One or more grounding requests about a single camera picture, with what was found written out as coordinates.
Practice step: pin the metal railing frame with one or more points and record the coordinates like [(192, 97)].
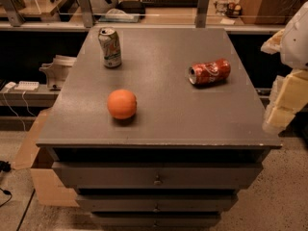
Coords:
[(77, 15)]

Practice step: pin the green white 7up can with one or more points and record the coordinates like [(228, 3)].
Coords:
[(109, 41)]

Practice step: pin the black bag on desk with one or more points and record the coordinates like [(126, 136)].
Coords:
[(132, 6)]

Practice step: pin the white power strip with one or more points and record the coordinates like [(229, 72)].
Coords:
[(27, 86)]

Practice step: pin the orange fruit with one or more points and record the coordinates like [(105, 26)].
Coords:
[(122, 104)]

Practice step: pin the black keyboard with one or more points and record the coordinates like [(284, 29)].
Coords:
[(170, 3)]

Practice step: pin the crushed red coke can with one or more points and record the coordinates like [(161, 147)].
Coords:
[(208, 73)]

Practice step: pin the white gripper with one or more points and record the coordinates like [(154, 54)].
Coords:
[(295, 41)]

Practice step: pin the grey metal bracket part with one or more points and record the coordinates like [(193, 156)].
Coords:
[(57, 71)]

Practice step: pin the grey drawer cabinet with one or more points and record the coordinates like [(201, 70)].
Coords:
[(182, 158)]

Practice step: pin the clear plastic bottle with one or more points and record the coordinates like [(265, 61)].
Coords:
[(221, 6)]

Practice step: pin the cardboard box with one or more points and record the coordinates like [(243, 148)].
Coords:
[(48, 186)]

